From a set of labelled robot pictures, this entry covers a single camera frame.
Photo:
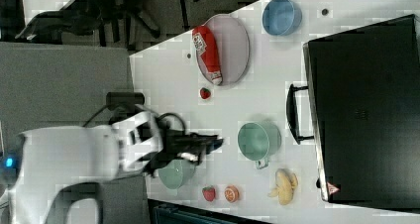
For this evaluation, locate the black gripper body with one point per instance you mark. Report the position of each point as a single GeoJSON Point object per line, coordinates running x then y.
{"type": "Point", "coordinates": [175, 147]}

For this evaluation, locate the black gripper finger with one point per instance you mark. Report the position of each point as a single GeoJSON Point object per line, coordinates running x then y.
{"type": "Point", "coordinates": [210, 143]}

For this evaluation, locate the black toaster oven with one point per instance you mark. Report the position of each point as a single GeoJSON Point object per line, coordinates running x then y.
{"type": "Point", "coordinates": [364, 98]}

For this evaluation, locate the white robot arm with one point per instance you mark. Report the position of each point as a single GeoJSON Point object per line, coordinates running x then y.
{"type": "Point", "coordinates": [92, 175]}

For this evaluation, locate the green perforated colander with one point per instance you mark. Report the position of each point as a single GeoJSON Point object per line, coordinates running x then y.
{"type": "Point", "coordinates": [176, 174]}

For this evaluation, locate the large red strawberry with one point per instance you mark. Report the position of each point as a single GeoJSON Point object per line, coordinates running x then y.
{"type": "Point", "coordinates": [209, 193]}

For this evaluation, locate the small red strawberry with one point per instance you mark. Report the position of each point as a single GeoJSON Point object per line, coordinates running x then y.
{"type": "Point", "coordinates": [204, 93]}

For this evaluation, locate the orange slice toy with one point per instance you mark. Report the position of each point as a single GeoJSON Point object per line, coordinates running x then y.
{"type": "Point", "coordinates": [231, 193]}

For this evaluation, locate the dark blue crate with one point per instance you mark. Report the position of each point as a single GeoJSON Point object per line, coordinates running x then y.
{"type": "Point", "coordinates": [169, 213]}

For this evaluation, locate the peeled banana toy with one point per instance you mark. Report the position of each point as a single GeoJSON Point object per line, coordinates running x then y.
{"type": "Point", "coordinates": [285, 184]}

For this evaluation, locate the red ketchup bottle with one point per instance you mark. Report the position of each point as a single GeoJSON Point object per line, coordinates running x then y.
{"type": "Point", "coordinates": [206, 46]}

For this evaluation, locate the grey round plate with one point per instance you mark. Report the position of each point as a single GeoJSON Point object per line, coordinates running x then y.
{"type": "Point", "coordinates": [233, 48]}

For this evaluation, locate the blue bowl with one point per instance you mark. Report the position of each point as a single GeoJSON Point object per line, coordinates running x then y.
{"type": "Point", "coordinates": [281, 17]}

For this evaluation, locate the green cup with handle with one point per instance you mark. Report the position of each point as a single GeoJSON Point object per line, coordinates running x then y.
{"type": "Point", "coordinates": [258, 141]}

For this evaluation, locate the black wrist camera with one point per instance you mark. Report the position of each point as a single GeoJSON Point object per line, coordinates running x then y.
{"type": "Point", "coordinates": [127, 100]}

